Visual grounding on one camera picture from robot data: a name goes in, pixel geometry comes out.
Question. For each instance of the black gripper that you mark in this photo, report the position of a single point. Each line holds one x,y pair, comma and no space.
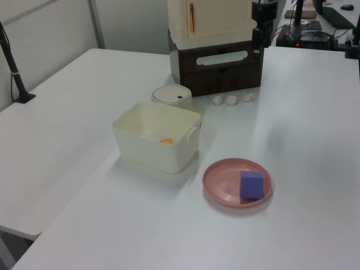
264,11

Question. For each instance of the purple foam cube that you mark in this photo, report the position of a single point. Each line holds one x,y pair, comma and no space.
251,187

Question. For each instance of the black upright pole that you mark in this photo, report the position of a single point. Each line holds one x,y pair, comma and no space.
298,12

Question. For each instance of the black electronics box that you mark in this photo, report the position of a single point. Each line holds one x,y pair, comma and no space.
312,39

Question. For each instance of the dark brown drawer unit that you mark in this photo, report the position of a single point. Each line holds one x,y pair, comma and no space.
225,76

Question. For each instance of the crumpled white paper ball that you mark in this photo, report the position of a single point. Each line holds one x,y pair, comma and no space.
249,97
218,101
231,101

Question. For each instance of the black keyboard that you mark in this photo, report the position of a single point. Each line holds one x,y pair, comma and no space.
337,17

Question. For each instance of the black computer mouse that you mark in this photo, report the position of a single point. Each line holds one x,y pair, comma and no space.
347,7

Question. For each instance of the black table clamp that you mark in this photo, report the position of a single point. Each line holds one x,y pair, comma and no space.
353,46

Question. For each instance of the small white lidded trash bin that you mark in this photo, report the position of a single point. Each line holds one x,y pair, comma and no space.
171,95

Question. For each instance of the toasted bread slice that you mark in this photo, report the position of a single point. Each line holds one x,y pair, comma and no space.
167,141

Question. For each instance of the pink plate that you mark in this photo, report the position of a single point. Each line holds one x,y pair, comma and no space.
222,185

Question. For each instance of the cream plastic storage box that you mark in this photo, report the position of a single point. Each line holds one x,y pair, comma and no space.
152,153

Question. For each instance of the black camera stand pole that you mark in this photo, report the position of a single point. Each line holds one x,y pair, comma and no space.
12,67

